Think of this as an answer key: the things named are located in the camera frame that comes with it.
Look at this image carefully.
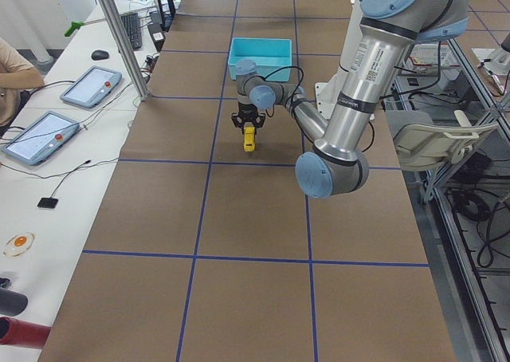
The small black square pad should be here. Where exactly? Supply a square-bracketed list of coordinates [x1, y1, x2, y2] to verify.
[37, 197, 58, 209]

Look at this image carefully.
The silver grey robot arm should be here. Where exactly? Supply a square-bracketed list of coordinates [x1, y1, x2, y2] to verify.
[234, 0, 469, 199]
[231, 59, 328, 142]

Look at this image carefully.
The yellow beetle toy car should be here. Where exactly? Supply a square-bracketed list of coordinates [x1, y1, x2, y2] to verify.
[243, 126, 257, 152]

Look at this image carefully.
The light blue plastic bin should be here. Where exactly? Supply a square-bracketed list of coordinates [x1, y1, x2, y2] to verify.
[228, 37, 292, 81]

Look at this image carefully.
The black computer mouse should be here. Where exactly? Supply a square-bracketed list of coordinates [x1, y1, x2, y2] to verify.
[91, 49, 110, 61]

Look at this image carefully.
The aluminium frame post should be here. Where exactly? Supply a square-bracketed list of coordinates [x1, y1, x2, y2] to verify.
[98, 0, 150, 101]

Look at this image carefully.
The black keyboard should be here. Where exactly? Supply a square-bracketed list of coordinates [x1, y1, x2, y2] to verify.
[120, 13, 143, 50]

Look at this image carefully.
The seated person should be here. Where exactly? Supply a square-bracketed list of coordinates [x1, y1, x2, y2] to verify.
[1, 39, 45, 133]

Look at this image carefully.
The beige plastic chair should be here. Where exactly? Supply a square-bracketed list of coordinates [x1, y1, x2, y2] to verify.
[386, 110, 498, 171]

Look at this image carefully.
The red cylinder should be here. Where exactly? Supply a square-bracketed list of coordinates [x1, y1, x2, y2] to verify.
[1, 317, 52, 349]

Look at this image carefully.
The blue teach pendant near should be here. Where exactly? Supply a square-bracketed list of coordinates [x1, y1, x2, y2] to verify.
[2, 111, 80, 166]

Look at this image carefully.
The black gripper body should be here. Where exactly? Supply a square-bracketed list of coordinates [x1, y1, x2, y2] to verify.
[237, 103, 259, 123]

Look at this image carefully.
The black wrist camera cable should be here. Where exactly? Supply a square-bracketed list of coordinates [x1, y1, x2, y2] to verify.
[262, 65, 305, 118]

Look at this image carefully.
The blue teach pendant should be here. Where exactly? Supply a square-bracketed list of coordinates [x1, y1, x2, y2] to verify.
[2, 111, 80, 166]
[60, 66, 122, 108]

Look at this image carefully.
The blue teach pendant far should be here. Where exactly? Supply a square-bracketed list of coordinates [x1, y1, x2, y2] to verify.
[60, 66, 122, 108]

